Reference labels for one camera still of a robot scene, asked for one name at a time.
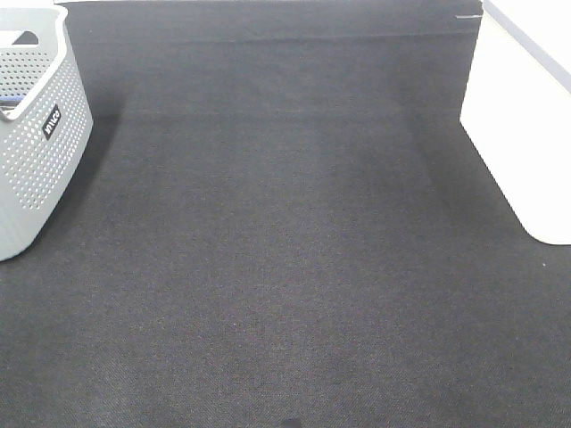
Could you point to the blue cloth inside grey basket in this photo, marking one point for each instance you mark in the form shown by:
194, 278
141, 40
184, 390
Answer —
9, 102

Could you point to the black table mat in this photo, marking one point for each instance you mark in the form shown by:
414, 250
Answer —
279, 221

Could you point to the grey perforated laundry basket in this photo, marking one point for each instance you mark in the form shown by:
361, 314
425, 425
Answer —
45, 136

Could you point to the white plastic basket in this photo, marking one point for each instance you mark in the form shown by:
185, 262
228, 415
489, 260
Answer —
516, 110

